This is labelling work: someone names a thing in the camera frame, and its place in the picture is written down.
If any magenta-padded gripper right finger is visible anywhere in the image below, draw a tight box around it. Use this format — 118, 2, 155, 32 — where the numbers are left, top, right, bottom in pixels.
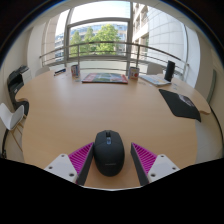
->
130, 142, 181, 187

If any black cylindrical tumbler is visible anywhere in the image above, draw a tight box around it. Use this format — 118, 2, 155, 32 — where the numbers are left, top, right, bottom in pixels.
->
164, 60, 176, 83

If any white and blue magazine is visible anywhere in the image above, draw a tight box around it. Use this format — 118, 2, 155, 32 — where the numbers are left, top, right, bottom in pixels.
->
139, 74, 172, 87

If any black computer mouse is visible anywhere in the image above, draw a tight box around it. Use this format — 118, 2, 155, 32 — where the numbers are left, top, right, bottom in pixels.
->
92, 129, 126, 177

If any blue and white printed cup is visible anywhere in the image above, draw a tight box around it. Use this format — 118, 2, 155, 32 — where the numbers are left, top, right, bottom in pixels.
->
70, 64, 80, 78

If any black office printer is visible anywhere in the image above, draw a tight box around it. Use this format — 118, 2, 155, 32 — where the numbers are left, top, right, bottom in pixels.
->
7, 65, 30, 116

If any red magazine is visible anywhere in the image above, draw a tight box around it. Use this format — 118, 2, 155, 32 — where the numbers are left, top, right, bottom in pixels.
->
81, 72, 129, 85

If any small dark blue box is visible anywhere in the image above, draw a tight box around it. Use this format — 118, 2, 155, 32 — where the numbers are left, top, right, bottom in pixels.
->
53, 68, 67, 76

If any metal balcony railing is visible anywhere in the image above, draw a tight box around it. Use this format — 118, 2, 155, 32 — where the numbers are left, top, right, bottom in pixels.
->
39, 40, 190, 81

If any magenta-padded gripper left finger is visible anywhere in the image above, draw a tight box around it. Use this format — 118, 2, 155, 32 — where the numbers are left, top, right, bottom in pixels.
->
43, 142, 95, 186

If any black printed mouse pad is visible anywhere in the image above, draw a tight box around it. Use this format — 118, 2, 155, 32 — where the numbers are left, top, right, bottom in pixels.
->
158, 88, 202, 123

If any white chair with wooden legs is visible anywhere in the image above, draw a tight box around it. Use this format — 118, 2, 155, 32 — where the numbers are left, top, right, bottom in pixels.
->
0, 102, 27, 151

